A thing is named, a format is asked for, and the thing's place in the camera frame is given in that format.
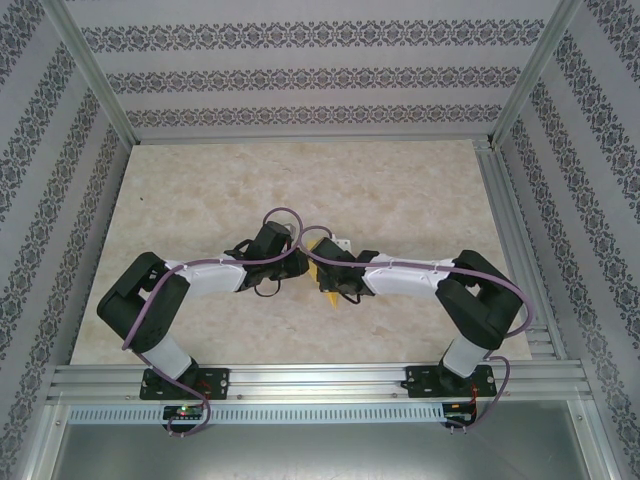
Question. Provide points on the yellow paper sheet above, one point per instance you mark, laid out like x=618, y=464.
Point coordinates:
x=333, y=299

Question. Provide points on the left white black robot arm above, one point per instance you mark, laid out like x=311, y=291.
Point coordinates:
x=210, y=277

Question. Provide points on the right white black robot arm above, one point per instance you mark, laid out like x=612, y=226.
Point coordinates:
x=405, y=277

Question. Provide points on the grey metal tray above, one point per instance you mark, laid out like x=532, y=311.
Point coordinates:
x=320, y=455

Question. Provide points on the small controller board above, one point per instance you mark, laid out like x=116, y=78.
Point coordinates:
x=457, y=414

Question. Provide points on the controller board with green light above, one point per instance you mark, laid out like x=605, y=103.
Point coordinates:
x=182, y=412

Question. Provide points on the aluminium mounting rail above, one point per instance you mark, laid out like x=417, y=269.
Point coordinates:
x=320, y=380

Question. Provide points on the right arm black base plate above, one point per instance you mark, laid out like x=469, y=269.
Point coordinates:
x=420, y=382

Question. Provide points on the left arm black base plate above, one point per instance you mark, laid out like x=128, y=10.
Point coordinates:
x=220, y=382

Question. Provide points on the aluminium side rail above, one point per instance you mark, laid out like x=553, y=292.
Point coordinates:
x=506, y=210

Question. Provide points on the aluminium frame post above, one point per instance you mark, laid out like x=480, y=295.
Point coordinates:
x=96, y=75
x=534, y=75

